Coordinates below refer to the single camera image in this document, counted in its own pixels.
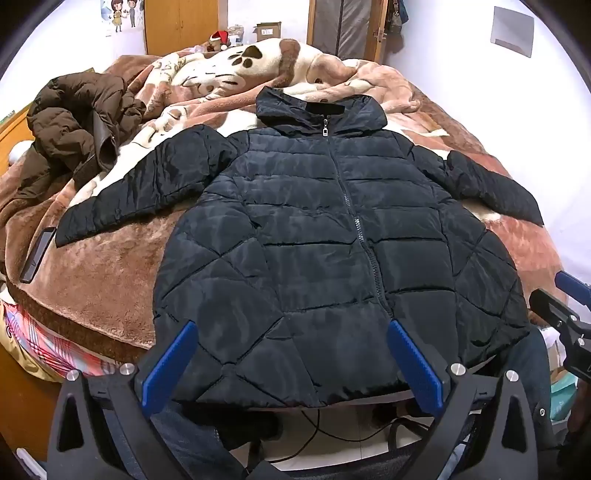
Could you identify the plaid bed sheet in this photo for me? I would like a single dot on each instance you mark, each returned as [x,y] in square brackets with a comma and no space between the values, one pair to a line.
[41,341]

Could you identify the wooden door with grey screen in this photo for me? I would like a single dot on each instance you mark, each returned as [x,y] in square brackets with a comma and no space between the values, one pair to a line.
[346,23]

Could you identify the black puffer jacket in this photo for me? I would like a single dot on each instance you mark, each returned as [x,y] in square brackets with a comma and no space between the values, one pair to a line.
[300,230]

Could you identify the brown puffer jacket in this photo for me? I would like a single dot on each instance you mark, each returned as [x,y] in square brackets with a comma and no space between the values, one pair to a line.
[69,115]

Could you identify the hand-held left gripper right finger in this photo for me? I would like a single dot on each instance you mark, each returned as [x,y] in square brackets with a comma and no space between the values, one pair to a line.
[415,369]

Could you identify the person's right leg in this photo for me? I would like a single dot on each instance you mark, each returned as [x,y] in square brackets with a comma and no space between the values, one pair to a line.
[531,369]

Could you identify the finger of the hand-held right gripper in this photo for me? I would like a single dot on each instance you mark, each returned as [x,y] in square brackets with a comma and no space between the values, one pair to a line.
[551,305]
[575,287]

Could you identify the black phone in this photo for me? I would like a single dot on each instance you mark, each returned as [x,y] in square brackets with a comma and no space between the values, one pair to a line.
[37,256]

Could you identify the person's leg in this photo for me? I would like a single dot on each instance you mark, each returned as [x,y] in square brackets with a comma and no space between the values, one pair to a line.
[194,438]
[531,369]

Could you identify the cartoon wall poster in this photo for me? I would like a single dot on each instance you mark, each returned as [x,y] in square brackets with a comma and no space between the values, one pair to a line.
[120,14]

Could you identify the plush toy with red hat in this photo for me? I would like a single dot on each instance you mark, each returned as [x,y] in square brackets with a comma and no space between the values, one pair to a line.
[218,40]

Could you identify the white round object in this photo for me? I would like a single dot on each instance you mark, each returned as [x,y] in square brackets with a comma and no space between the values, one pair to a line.
[18,152]

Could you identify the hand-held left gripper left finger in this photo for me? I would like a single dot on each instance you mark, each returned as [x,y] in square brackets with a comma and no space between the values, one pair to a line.
[171,364]

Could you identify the cardboard box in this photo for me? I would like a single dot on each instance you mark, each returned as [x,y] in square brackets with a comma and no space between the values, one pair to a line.
[268,31]

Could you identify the teal paper box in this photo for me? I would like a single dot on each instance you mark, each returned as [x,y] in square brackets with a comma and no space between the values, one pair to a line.
[564,379]

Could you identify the hanging bags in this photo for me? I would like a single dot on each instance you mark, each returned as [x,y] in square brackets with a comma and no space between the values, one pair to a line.
[396,16]

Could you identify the person's left leg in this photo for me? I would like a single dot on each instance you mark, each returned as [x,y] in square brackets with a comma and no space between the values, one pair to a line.
[194,438]

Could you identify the brown printed blanket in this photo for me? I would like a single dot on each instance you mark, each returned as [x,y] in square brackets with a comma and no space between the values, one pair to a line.
[115,258]

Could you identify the wooden wardrobe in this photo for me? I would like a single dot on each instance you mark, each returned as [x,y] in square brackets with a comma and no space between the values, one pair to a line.
[180,23]

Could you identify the white wall box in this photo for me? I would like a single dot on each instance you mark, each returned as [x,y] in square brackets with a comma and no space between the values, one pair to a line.
[512,32]

